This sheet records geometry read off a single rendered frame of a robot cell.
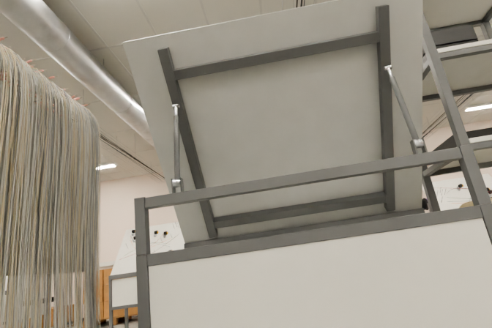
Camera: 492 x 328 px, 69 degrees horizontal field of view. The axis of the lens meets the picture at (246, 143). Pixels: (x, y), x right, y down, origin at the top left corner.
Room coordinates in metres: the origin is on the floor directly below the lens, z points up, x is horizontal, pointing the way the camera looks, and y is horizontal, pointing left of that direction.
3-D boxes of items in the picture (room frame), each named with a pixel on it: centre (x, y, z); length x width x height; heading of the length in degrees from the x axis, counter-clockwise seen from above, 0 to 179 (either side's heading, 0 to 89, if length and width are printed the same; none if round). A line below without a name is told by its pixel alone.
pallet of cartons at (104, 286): (7.91, 2.99, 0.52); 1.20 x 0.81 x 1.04; 89
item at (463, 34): (1.62, -1.02, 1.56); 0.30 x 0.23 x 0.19; 177
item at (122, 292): (6.35, 1.86, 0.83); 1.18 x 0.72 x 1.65; 86
